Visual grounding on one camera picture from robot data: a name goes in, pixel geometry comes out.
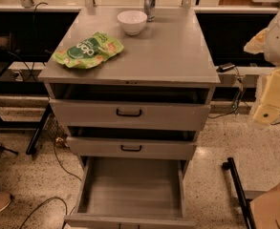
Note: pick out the padded gripper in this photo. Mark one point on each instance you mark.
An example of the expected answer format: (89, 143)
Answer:
(268, 110)

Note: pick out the grey bottom drawer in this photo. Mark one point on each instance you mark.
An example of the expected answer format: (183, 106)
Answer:
(131, 193)

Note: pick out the grey drawer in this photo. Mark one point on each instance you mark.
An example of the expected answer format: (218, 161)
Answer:
(131, 193)
(132, 143)
(131, 107)

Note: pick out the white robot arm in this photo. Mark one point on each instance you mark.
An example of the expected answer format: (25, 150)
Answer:
(267, 41)

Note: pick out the grey drawer cabinet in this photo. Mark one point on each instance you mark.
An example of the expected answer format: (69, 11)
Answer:
(169, 52)

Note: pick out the grey top drawer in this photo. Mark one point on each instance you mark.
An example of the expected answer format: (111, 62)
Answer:
(131, 107)

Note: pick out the grey middle drawer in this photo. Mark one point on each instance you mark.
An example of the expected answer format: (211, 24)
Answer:
(132, 143)

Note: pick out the black power adapter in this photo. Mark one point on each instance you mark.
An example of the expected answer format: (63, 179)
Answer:
(225, 67)

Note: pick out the black metal stand leg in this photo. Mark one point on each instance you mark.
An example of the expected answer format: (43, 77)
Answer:
(229, 164)

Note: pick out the silver drink can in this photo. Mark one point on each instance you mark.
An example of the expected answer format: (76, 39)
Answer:
(149, 9)

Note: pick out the white bowl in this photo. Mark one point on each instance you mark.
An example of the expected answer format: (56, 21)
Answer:
(132, 21)

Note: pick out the green snack bag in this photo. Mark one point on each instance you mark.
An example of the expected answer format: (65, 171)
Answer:
(89, 53)

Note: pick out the black table leg frame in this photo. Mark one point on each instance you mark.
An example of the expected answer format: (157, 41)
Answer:
(13, 106)

